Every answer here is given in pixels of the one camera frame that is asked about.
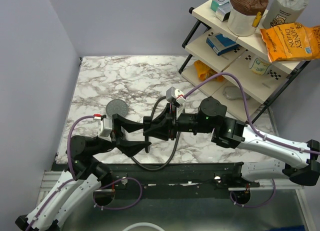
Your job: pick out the teal small box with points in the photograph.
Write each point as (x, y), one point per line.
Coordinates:
(215, 4)

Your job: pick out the orange honey dijon bag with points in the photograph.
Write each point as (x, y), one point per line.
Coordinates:
(291, 42)

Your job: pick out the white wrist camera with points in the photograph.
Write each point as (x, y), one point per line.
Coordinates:
(175, 97)
(105, 127)

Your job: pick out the grey shower head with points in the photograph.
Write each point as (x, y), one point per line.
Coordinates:
(117, 106)

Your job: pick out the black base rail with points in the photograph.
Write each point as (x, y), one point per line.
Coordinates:
(175, 181)

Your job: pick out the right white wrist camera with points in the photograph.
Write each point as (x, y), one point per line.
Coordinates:
(175, 97)

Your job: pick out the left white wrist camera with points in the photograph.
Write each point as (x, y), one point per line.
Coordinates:
(105, 127)

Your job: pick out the silver small box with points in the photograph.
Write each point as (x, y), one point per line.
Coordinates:
(223, 12)

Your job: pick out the white round rim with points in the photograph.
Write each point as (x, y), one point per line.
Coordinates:
(143, 224)

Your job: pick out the black T-shaped fitting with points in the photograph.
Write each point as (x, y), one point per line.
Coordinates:
(147, 148)

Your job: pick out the white cup brown lid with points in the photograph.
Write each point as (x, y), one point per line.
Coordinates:
(242, 15)

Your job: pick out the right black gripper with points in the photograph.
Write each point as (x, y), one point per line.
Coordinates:
(165, 126)

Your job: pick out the orange snack bag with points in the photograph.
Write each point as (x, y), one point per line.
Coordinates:
(203, 71)

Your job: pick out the blue box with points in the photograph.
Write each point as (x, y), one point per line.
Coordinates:
(221, 44)

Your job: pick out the cream three-tier shelf rack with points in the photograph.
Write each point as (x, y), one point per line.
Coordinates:
(263, 90)

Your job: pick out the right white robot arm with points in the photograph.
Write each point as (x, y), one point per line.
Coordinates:
(292, 160)

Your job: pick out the yellow clip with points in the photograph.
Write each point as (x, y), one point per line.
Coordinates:
(257, 19)

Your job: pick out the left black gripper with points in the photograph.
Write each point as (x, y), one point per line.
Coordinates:
(129, 147)

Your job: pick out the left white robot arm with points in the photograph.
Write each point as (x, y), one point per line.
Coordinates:
(84, 173)

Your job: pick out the grey cylindrical canister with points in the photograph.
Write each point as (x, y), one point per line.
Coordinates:
(284, 12)

